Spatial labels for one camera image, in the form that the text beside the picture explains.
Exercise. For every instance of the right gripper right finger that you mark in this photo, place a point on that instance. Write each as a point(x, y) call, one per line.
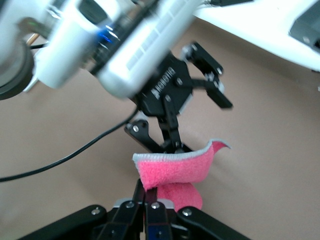
point(157, 217)

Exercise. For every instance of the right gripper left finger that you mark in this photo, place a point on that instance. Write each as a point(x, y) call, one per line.
point(125, 217)

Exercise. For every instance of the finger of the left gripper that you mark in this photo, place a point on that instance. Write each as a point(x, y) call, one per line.
point(212, 82)
point(172, 125)

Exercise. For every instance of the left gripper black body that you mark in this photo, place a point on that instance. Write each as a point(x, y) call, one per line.
point(165, 87)

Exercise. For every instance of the pink and grey towel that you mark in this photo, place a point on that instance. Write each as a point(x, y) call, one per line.
point(175, 170)

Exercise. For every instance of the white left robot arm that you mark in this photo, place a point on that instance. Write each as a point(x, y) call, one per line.
point(65, 45)

